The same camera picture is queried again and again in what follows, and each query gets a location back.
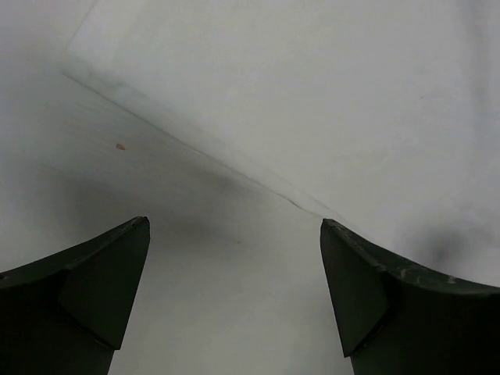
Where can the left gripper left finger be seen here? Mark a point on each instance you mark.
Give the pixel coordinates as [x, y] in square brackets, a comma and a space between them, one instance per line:
[68, 312]

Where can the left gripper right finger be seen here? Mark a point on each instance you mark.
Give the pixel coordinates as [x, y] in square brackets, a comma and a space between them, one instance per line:
[395, 316]

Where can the plain white t shirt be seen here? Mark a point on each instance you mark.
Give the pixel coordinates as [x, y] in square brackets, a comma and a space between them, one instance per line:
[381, 114]

